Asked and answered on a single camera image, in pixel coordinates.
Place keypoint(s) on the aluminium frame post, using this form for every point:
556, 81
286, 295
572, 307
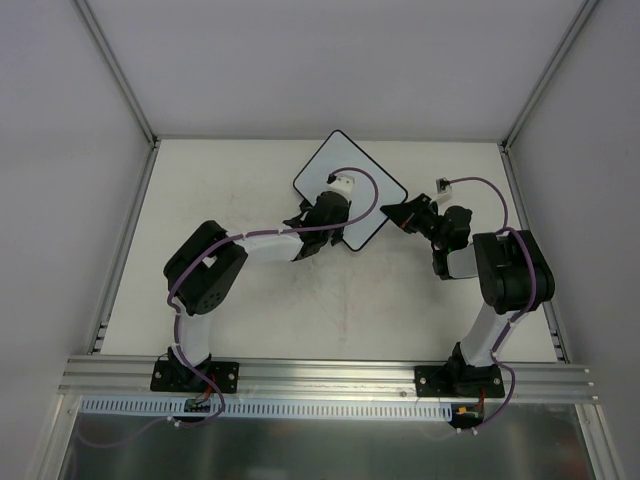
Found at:
572, 33
95, 31

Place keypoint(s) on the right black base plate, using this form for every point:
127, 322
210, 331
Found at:
471, 382

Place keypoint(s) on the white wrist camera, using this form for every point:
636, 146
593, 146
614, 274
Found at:
444, 190
341, 184

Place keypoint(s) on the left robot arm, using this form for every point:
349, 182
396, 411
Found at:
201, 273

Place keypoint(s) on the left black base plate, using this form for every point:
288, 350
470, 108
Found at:
169, 375

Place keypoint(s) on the left aluminium frame post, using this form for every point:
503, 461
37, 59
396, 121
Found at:
95, 31

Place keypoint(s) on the aluminium front rail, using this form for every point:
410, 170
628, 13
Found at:
555, 383

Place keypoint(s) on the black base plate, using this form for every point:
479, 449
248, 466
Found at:
471, 382
169, 375

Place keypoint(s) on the small black-framed whiteboard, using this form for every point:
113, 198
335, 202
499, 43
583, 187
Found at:
339, 151

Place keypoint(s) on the white slotted cable duct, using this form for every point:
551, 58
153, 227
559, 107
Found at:
268, 408

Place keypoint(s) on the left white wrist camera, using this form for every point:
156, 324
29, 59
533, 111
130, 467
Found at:
341, 184

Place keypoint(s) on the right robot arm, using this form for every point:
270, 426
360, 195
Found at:
514, 279

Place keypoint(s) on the right aluminium frame post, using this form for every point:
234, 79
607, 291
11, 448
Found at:
572, 33

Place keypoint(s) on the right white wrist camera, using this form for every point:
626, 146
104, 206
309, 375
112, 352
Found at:
444, 190

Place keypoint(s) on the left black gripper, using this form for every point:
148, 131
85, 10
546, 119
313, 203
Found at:
310, 231

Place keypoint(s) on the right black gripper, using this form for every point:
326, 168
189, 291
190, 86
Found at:
415, 215

